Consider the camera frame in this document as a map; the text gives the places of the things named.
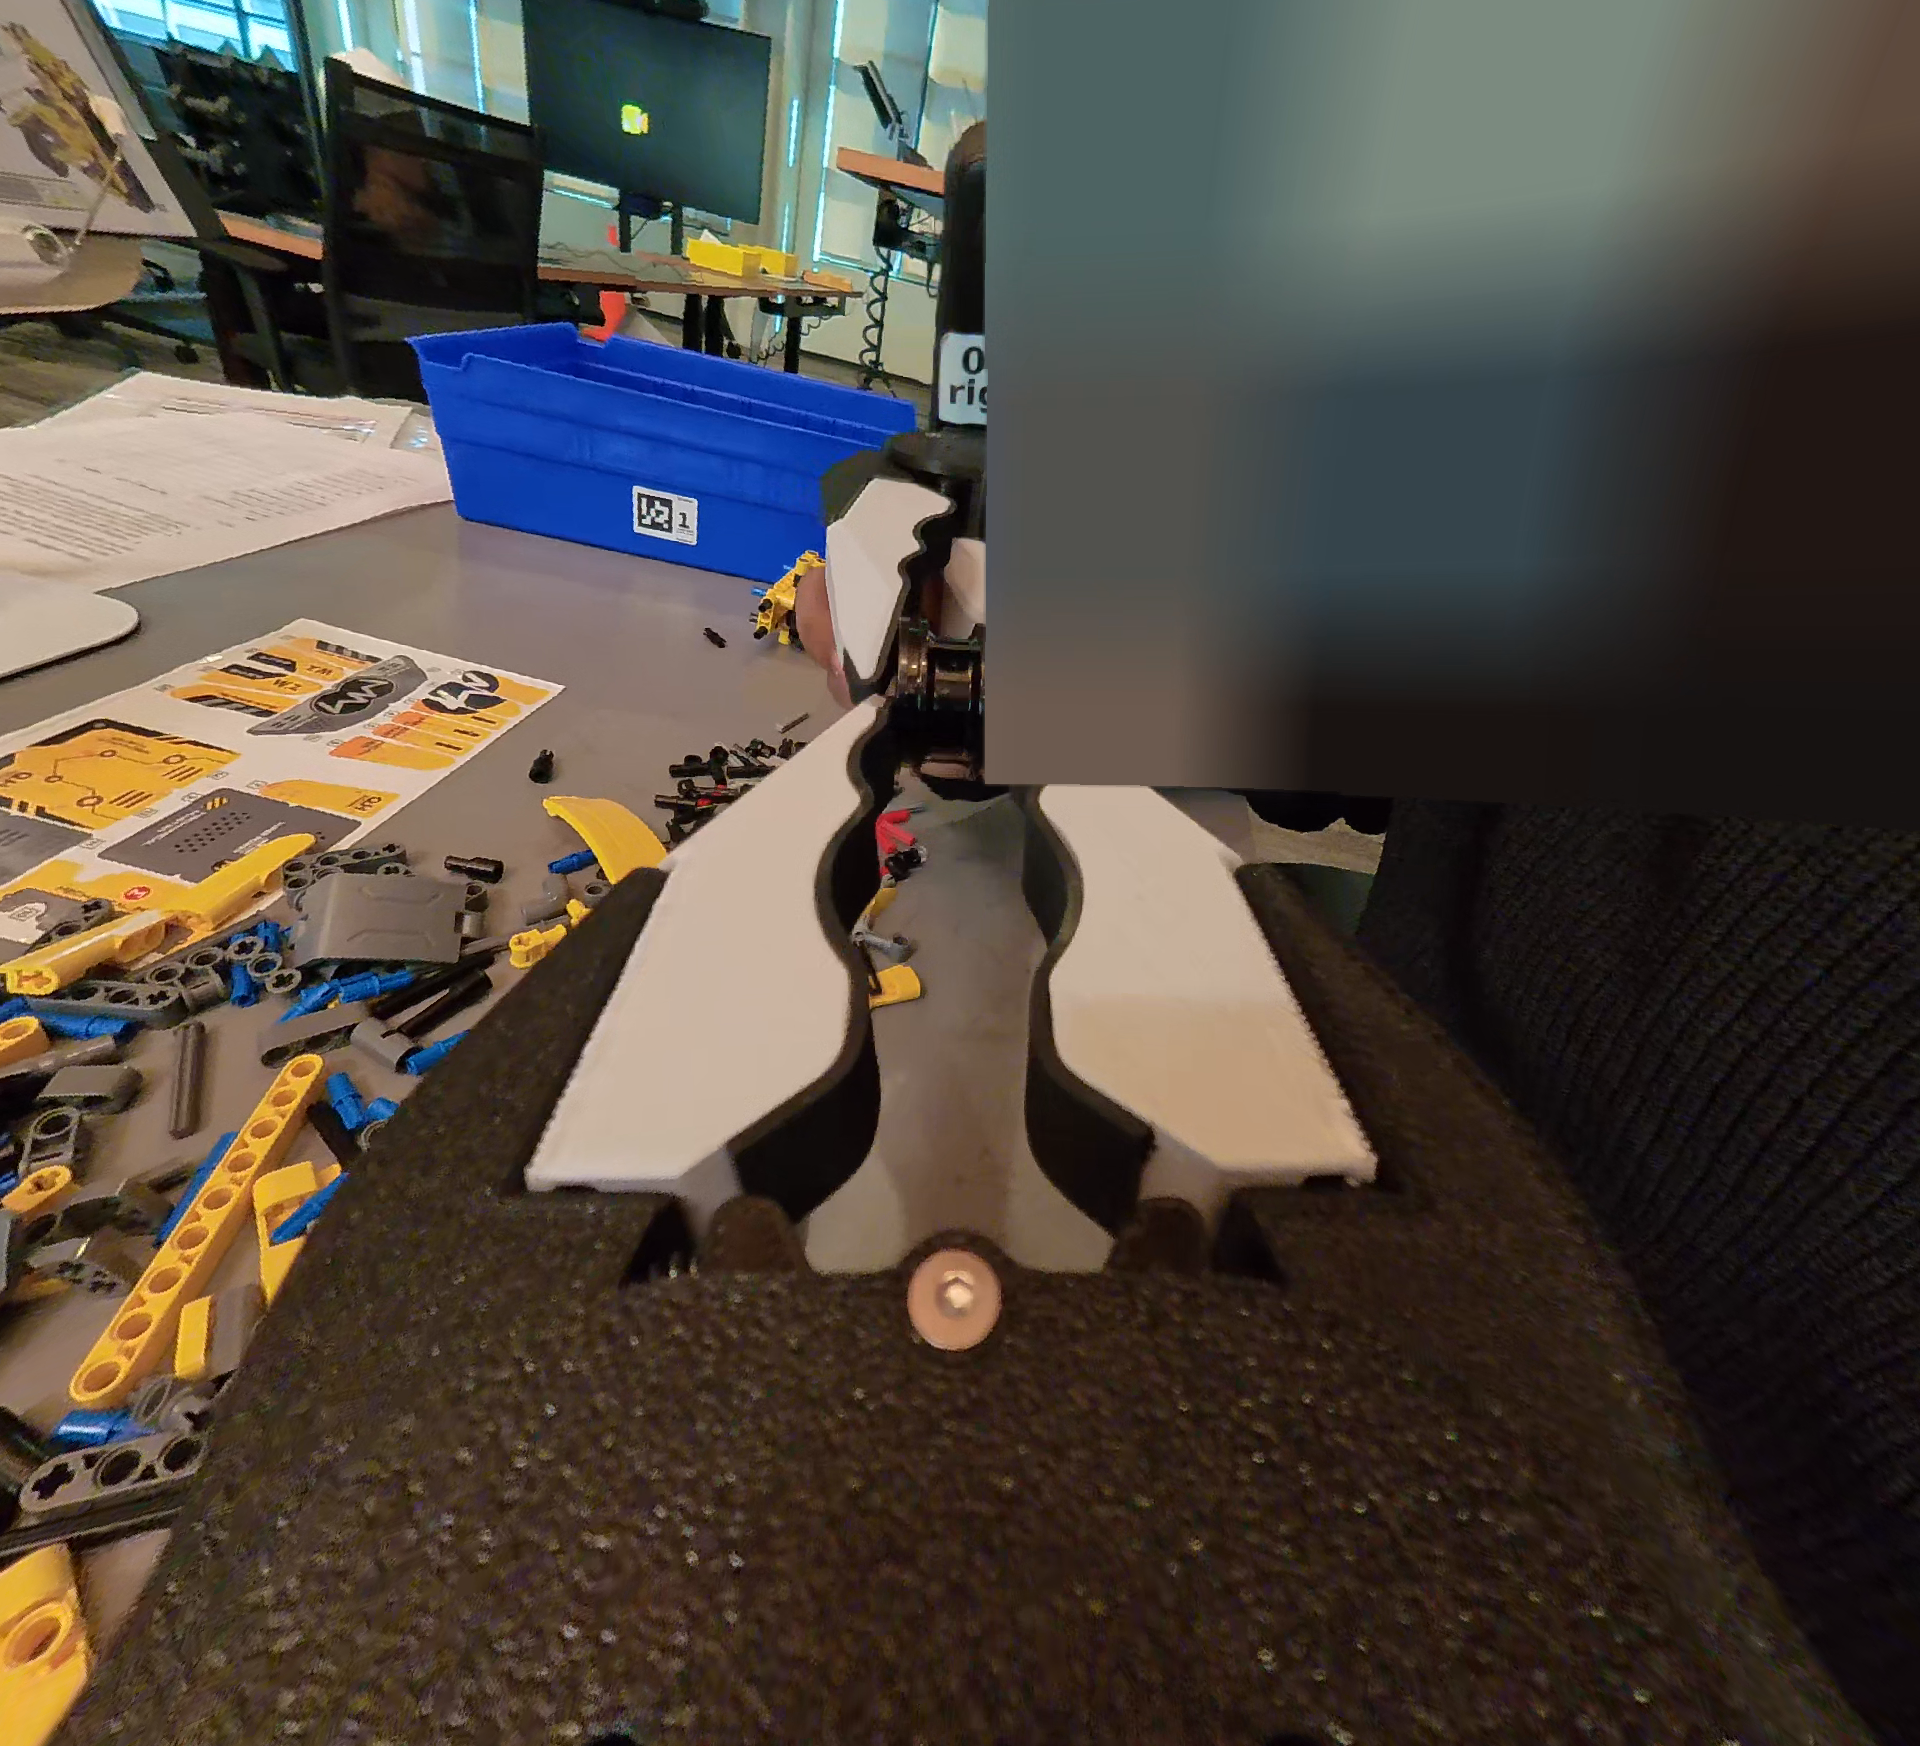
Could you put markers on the brown background desk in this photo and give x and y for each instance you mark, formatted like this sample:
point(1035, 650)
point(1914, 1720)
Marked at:
point(599, 267)

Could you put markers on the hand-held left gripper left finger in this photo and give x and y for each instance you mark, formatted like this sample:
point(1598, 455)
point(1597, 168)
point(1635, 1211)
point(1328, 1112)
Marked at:
point(707, 1011)

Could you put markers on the person's right hand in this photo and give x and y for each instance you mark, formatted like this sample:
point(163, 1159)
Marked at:
point(814, 613)

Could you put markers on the yellow assembled toy block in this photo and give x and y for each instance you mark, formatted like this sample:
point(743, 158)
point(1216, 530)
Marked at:
point(780, 597)

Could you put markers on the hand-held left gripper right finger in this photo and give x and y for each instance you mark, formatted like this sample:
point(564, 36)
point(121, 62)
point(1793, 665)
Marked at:
point(1200, 1011)

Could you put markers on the black computer monitor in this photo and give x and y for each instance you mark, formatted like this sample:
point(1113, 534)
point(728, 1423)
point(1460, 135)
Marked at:
point(647, 96)

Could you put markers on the pile of toy building pieces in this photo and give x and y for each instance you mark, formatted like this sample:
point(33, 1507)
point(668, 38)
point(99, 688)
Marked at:
point(226, 966)

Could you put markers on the white booklet stand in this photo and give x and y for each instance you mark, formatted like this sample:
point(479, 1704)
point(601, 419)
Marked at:
point(44, 621)

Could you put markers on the black toy wheel rim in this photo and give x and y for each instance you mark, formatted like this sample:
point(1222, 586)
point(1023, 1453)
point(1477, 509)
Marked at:
point(945, 681)

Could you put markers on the white paper sheets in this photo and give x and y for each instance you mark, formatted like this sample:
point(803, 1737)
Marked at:
point(196, 472)

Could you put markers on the black mesh office chair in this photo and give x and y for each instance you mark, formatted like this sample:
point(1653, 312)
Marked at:
point(435, 201)

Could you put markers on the blue plastic bin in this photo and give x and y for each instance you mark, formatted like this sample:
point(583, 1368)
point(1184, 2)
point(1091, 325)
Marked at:
point(599, 457)

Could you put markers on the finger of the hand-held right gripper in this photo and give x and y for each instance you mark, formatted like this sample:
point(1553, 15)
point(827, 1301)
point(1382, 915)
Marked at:
point(968, 576)
point(877, 576)

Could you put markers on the yellow grey sticker sheet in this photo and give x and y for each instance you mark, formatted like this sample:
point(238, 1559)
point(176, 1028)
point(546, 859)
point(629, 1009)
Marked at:
point(226, 757)

